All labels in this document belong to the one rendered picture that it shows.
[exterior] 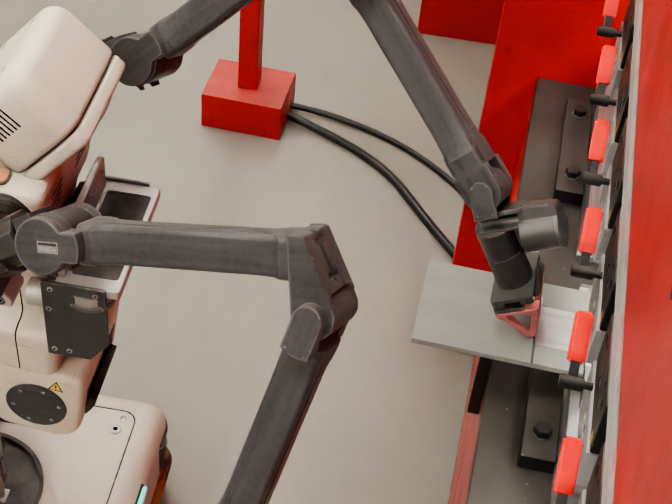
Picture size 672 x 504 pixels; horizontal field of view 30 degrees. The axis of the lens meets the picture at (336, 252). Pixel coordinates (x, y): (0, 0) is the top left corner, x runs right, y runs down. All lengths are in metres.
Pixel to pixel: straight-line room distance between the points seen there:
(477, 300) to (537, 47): 0.83
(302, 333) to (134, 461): 1.21
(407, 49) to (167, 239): 0.47
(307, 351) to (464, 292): 0.55
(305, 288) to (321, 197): 2.17
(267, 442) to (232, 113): 2.33
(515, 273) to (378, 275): 1.60
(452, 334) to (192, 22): 0.62
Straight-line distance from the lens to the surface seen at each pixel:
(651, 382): 1.16
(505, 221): 1.81
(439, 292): 1.97
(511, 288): 1.86
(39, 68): 1.74
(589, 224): 1.68
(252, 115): 3.80
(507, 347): 1.91
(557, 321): 1.97
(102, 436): 2.67
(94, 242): 1.61
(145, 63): 1.94
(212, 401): 3.08
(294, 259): 1.47
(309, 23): 4.37
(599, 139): 1.84
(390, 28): 1.79
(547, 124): 2.56
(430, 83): 1.79
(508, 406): 2.00
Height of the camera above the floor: 2.38
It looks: 43 degrees down
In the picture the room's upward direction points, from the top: 6 degrees clockwise
